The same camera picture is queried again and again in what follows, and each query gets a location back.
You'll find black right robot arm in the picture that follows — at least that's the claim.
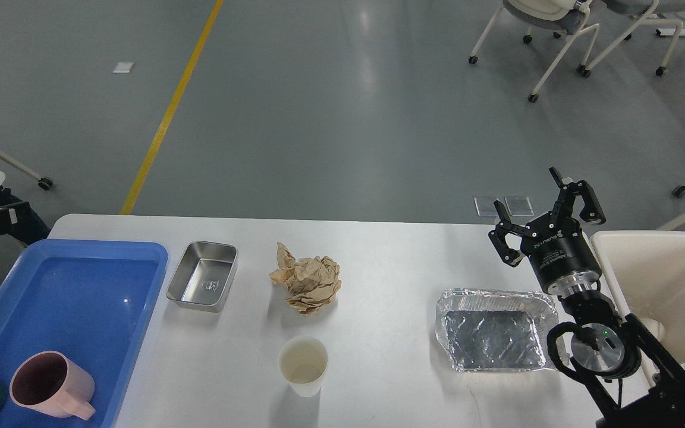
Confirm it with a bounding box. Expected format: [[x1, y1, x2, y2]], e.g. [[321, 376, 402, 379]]
[[488, 167, 685, 427]]

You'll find crumpled brown paper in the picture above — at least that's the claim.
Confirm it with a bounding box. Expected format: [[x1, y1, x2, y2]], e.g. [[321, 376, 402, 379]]
[[269, 242, 342, 316]]

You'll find aluminium foil tray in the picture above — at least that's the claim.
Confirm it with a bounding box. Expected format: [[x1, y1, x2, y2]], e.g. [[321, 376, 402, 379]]
[[435, 289, 560, 373]]

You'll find white plastic bin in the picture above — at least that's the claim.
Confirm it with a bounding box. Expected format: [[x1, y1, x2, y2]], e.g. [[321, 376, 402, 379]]
[[590, 231, 685, 364]]

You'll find pink plastic mug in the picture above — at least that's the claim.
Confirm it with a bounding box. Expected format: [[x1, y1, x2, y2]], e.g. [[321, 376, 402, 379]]
[[9, 350, 96, 421]]

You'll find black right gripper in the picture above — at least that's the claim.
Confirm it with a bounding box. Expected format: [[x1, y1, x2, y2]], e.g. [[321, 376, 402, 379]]
[[488, 167, 607, 296]]

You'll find white chair right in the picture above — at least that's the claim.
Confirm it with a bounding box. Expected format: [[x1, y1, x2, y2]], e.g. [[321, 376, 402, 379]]
[[578, 1, 685, 78]]

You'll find stainless steel rectangular tin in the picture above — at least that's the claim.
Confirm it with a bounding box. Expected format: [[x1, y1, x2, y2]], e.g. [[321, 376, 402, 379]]
[[166, 241, 238, 313]]

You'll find blue plastic tray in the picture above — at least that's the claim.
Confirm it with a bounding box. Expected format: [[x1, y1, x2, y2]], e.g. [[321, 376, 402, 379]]
[[0, 239, 168, 427]]

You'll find white paper cup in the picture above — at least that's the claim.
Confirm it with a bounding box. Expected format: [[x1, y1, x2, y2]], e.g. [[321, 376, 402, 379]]
[[277, 336, 329, 398]]

